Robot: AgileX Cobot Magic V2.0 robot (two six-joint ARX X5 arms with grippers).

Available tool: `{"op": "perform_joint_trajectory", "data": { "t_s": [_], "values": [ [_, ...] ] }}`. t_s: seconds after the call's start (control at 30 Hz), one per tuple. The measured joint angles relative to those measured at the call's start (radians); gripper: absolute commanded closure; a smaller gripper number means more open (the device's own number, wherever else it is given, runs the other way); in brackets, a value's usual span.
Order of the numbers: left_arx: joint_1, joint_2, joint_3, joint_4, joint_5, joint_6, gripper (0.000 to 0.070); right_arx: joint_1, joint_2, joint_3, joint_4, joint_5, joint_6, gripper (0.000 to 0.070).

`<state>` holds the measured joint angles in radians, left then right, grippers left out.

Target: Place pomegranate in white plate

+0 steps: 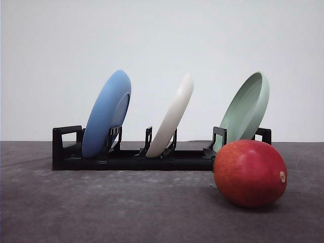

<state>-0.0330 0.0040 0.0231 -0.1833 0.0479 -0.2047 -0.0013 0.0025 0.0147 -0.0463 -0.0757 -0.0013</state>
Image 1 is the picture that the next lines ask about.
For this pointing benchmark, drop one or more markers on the black plastic dish rack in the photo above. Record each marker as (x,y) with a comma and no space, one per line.
(67,144)

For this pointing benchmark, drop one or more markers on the light green plate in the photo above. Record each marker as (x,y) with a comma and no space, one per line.
(245,110)

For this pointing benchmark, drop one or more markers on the white plate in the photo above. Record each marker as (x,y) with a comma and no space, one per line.
(165,131)

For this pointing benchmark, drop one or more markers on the red pomegranate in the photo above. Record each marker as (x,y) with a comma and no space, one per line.
(250,173)

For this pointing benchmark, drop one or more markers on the blue plate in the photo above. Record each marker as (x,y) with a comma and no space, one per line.
(107,113)

